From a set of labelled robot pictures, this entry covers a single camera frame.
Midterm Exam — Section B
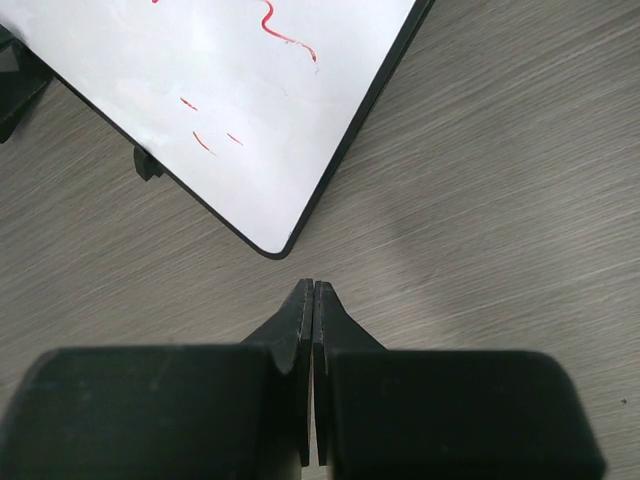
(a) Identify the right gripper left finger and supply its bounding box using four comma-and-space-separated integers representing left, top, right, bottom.
1, 279, 314, 479

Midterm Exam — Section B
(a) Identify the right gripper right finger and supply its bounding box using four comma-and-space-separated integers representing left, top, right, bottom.
313, 282, 606, 479

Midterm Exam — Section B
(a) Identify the white dry-erase board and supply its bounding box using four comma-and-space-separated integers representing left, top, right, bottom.
1, 0, 432, 259

